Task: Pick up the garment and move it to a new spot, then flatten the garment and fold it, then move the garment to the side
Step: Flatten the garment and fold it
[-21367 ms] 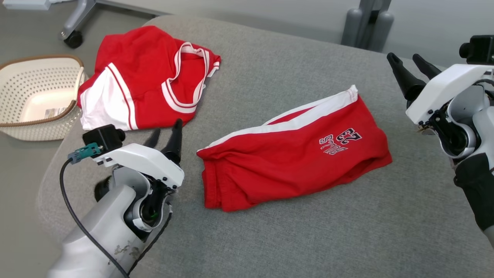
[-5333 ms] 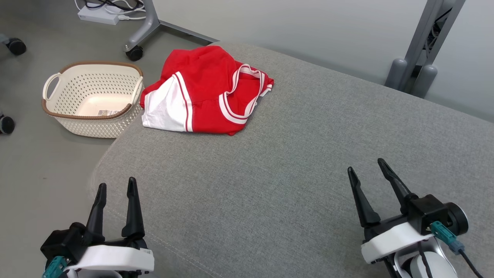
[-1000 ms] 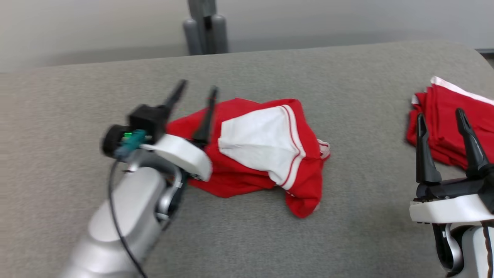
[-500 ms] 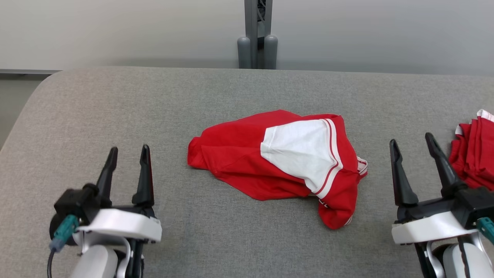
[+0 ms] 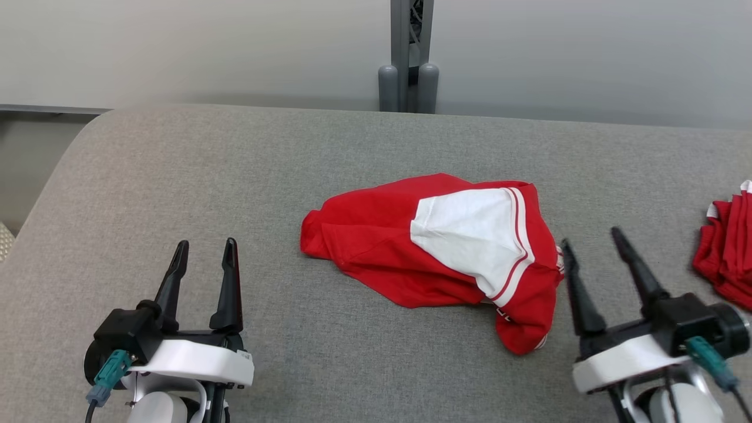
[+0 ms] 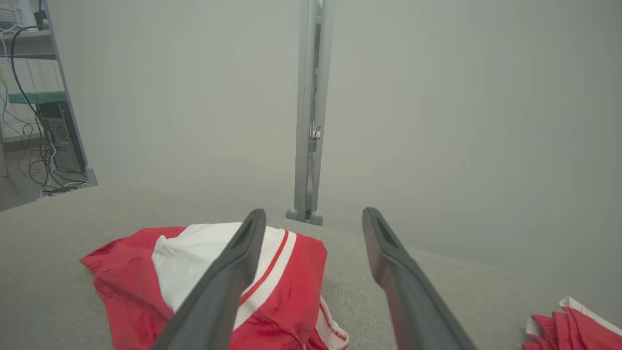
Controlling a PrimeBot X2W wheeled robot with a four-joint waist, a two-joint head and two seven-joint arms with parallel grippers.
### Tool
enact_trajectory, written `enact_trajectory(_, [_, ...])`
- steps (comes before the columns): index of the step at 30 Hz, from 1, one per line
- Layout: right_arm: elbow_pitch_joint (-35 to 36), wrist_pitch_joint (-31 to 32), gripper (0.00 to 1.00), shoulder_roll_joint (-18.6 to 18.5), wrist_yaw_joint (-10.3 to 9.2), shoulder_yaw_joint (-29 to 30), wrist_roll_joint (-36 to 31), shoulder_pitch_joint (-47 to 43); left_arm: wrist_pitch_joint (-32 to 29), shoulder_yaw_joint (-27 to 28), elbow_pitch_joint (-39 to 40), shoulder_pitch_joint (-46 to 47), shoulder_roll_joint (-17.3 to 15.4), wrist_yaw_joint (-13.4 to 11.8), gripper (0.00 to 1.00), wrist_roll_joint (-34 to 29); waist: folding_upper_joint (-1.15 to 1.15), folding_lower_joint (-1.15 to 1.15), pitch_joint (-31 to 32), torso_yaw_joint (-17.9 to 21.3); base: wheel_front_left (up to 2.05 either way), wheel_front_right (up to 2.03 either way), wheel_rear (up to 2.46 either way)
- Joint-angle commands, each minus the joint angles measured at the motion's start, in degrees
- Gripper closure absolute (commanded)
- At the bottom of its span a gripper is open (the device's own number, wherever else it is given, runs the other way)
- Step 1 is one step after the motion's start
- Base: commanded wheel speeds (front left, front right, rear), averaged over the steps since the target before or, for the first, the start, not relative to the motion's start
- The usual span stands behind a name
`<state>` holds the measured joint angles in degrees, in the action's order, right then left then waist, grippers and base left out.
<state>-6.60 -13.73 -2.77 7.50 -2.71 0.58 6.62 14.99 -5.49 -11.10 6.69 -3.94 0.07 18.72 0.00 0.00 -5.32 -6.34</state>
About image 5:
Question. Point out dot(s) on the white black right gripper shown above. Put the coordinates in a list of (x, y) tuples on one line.
[(623, 361)]

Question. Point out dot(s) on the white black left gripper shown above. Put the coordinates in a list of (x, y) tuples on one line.
[(200, 358)]

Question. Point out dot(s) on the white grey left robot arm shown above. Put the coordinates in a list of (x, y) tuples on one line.
[(158, 408)]

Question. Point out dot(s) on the red basketball shorts number print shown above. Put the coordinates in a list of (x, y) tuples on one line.
[(728, 252)]

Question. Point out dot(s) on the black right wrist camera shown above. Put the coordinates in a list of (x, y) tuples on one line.
[(687, 320)]

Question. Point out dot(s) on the red jersey white side panels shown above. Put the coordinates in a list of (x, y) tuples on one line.
[(382, 247)]

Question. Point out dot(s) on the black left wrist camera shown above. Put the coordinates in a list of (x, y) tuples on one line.
[(123, 332)]

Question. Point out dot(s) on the grey partition post with feet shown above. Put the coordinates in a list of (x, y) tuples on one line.
[(399, 53)]

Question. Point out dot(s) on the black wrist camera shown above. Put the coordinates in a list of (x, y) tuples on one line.
[(687, 320), (123, 332)]

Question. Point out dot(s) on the grey wall base rail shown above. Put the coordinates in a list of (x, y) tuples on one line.
[(53, 109)]

